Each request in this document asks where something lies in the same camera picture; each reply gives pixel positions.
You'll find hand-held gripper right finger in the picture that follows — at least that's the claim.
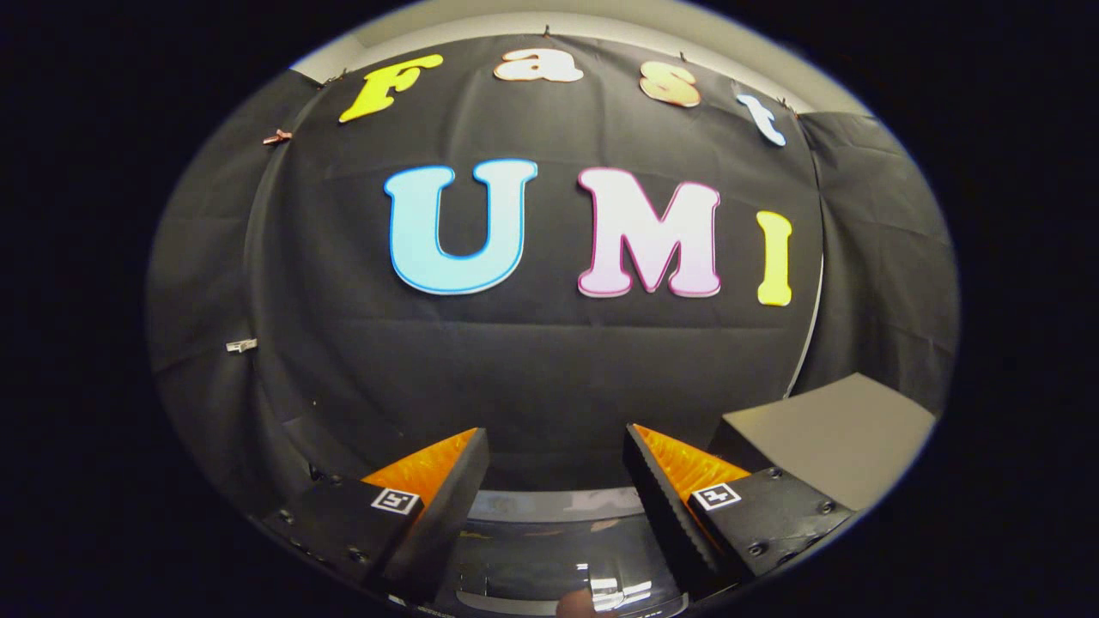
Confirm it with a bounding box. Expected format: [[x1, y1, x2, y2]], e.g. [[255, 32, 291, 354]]
[[622, 423, 857, 604]]

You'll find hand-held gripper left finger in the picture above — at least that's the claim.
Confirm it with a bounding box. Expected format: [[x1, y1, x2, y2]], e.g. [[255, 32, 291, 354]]
[[258, 427, 490, 607]]

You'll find black backdrop cloth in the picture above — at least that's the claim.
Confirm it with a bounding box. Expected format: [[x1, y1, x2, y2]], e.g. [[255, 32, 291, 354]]
[[144, 34, 961, 516]]

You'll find white frame pole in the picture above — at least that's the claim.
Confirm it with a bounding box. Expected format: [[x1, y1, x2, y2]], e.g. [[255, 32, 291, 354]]
[[783, 256, 825, 398]]

